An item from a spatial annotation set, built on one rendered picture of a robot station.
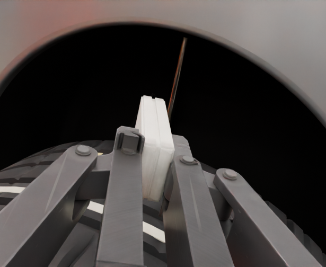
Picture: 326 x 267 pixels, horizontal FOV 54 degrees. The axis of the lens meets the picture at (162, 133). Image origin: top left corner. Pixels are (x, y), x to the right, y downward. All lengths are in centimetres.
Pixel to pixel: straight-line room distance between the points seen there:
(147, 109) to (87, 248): 11
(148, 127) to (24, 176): 22
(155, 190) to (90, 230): 11
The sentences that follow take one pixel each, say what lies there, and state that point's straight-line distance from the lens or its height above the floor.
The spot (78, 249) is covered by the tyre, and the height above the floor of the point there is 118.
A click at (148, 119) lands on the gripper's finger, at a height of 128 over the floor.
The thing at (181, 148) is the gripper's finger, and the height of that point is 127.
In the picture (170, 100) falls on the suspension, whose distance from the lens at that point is 75.
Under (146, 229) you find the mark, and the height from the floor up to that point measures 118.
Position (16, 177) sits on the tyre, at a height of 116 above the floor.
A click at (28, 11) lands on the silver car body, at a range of 57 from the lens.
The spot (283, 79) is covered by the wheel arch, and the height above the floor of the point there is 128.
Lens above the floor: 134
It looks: 22 degrees down
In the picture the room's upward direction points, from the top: 9 degrees clockwise
